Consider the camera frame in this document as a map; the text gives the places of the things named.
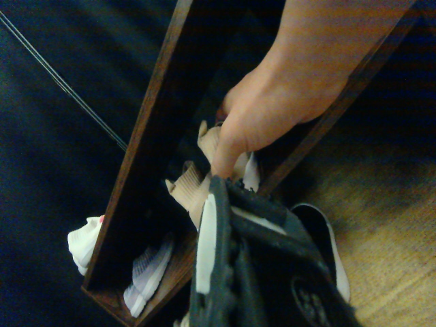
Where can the brown shoe rack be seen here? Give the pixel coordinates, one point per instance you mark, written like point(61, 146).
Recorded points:
point(146, 153)

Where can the tan shoe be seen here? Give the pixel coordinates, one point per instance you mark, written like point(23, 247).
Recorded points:
point(189, 190)
point(211, 143)

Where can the black shoe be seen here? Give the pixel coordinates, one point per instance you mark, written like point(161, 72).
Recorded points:
point(334, 252)

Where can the white shoe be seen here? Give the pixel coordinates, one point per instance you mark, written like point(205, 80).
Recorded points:
point(81, 245)

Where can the person's hand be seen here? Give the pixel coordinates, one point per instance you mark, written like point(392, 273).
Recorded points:
point(272, 109)

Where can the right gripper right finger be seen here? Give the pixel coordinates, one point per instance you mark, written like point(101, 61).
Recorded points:
point(265, 225)

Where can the lilac shoe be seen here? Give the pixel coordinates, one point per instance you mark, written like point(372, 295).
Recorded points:
point(150, 276)

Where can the black curtain stand pole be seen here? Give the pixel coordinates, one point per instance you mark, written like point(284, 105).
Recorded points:
point(61, 81)

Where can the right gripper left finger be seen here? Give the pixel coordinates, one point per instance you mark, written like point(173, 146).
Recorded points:
point(213, 272)

